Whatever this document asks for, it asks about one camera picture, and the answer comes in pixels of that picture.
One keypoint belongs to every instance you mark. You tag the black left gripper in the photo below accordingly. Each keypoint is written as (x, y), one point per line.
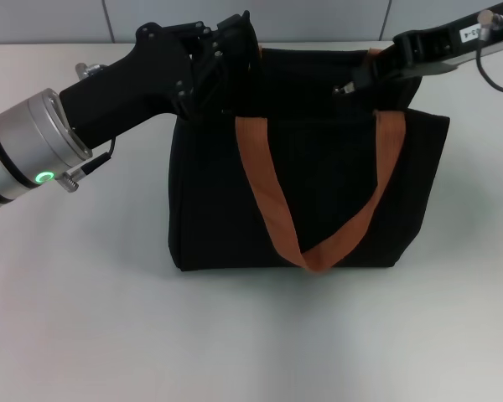
(130, 92)

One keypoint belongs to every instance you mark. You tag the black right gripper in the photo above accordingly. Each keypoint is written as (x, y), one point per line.
(436, 42)

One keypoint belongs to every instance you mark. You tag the silver zipper pull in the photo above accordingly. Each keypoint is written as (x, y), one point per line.
(348, 88)

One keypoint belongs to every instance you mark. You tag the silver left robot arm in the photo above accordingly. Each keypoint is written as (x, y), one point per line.
(21, 146)

